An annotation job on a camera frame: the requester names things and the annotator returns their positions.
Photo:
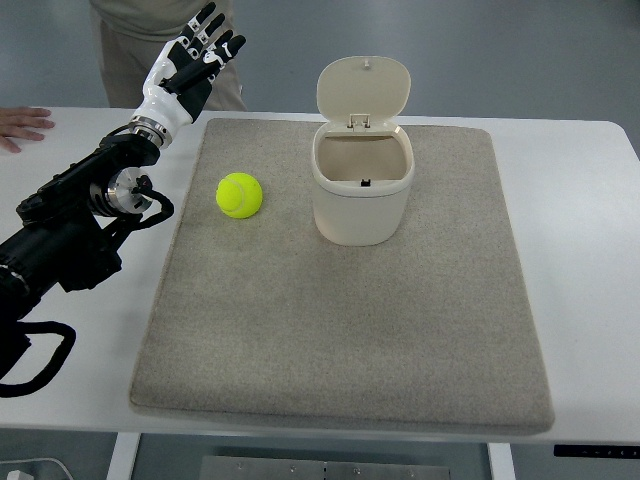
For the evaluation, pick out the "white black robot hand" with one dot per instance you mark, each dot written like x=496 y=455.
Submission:
x=181 y=79

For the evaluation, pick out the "white table leg left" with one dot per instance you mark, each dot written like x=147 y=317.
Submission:
x=123 y=457

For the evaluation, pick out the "white device on floor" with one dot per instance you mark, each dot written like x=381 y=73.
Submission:
x=35 y=468

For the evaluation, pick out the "grey fabric mat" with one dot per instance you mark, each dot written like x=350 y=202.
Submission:
x=263 y=320

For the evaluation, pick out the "white table leg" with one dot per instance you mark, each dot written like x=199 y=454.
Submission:
x=123 y=457
x=501 y=461

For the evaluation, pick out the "beige lidded plastic bin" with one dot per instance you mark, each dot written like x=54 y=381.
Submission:
x=362 y=160

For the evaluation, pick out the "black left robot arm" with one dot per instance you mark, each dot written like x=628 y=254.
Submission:
x=74 y=225

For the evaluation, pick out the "person in beige clothes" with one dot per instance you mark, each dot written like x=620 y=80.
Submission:
x=128 y=37

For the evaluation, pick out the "person's bare hand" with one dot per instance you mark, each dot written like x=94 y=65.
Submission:
x=23 y=123

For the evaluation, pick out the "black desk control panel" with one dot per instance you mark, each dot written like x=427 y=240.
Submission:
x=631 y=452

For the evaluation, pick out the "white table leg right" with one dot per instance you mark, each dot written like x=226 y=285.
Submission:
x=501 y=461

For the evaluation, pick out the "yellow tennis ball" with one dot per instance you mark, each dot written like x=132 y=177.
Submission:
x=239 y=195

